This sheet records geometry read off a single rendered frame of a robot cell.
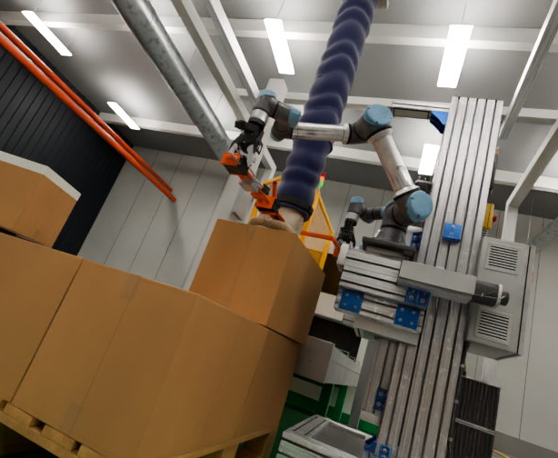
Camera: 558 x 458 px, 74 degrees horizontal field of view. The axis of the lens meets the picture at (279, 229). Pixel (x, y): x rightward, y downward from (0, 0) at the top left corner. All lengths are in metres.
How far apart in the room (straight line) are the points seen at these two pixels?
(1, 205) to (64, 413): 1.63
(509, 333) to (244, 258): 1.11
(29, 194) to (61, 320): 1.40
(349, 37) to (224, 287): 1.66
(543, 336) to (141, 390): 11.24
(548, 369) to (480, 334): 9.97
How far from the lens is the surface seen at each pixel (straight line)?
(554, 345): 11.85
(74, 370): 1.12
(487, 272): 1.84
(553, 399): 11.70
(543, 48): 3.59
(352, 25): 2.57
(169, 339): 0.97
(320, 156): 2.04
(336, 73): 2.32
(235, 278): 1.59
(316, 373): 2.11
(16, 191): 2.54
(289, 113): 1.58
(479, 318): 1.78
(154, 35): 7.82
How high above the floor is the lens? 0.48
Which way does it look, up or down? 17 degrees up
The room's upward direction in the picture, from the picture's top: 19 degrees clockwise
